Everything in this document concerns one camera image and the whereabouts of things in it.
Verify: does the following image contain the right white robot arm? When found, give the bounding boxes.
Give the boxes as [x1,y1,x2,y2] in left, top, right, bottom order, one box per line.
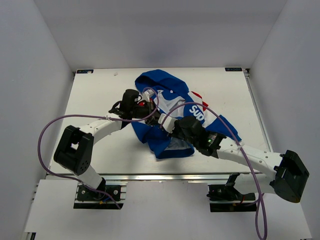
[172,116,310,203]

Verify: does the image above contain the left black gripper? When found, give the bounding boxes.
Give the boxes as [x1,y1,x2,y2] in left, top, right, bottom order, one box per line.
[130,100,162,127]

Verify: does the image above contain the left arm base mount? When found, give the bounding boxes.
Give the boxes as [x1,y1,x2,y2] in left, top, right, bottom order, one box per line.
[73,181,127,210]

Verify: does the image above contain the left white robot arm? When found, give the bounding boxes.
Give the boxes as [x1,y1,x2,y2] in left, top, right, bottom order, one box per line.
[53,87,160,200]

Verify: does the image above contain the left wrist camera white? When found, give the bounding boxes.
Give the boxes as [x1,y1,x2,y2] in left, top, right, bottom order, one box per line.
[142,88,157,103]

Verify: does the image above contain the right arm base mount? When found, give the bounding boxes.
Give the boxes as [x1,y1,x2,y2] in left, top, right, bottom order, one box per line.
[206,173,257,213]

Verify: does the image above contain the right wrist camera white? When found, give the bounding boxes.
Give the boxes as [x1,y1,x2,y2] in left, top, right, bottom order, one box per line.
[158,113,177,134]

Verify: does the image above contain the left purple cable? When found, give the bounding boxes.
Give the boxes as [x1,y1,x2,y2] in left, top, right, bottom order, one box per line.
[37,86,160,210]

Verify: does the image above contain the left blue table label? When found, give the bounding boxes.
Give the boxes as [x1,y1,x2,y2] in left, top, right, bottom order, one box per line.
[76,69,94,74]

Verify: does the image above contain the aluminium front rail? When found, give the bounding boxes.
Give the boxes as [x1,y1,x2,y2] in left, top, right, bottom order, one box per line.
[37,171,283,187]

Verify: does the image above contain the blue white red jacket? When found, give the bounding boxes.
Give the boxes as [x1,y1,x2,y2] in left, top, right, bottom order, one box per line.
[132,69,242,159]

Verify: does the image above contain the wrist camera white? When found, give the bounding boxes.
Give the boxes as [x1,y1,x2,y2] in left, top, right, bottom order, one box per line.
[158,113,177,134]
[142,88,157,103]

